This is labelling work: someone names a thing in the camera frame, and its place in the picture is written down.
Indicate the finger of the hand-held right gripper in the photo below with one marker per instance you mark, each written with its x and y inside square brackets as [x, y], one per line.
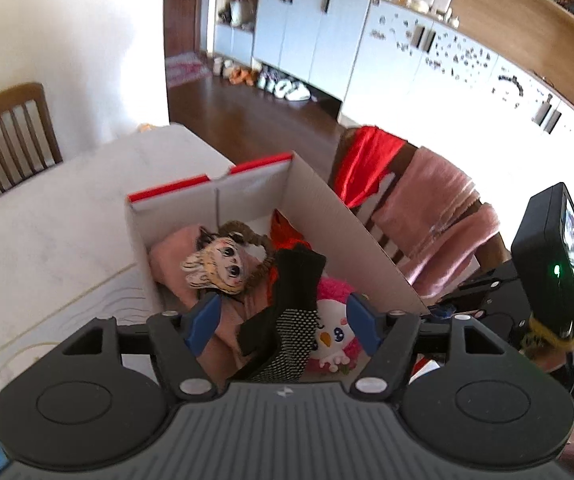
[447, 312]
[487, 279]

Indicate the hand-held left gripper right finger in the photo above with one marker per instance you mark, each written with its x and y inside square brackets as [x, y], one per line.
[364, 321]

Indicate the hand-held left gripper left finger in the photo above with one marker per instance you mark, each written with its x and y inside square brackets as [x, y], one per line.
[202, 321]

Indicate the pink round plush toy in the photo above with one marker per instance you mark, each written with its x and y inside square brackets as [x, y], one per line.
[332, 310]

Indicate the cat face hair band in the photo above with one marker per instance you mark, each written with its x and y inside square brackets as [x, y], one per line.
[222, 265]

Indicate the pink fleece cloth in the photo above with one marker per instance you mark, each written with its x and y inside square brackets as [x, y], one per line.
[172, 255]

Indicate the red cloth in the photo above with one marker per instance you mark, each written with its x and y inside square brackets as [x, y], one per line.
[284, 232]

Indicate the red and white cardboard box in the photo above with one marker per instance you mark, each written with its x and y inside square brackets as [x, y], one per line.
[317, 195]

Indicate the wooden chair with black seat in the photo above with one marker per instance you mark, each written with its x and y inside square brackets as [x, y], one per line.
[409, 158]

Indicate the red garment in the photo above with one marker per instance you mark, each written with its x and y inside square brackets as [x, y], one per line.
[367, 160]

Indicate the yellow plastic bag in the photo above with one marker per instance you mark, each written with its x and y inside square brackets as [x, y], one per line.
[146, 128]

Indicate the row of shoes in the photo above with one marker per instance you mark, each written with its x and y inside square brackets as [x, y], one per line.
[277, 85]

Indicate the red patterned rug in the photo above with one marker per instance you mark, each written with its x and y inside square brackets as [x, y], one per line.
[187, 67]

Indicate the white tall cabinets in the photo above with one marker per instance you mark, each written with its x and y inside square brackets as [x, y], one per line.
[307, 35]

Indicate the wooden slat-back chair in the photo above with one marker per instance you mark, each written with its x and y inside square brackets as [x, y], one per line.
[17, 95]

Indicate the white bag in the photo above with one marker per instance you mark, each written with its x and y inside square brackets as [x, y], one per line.
[241, 10]

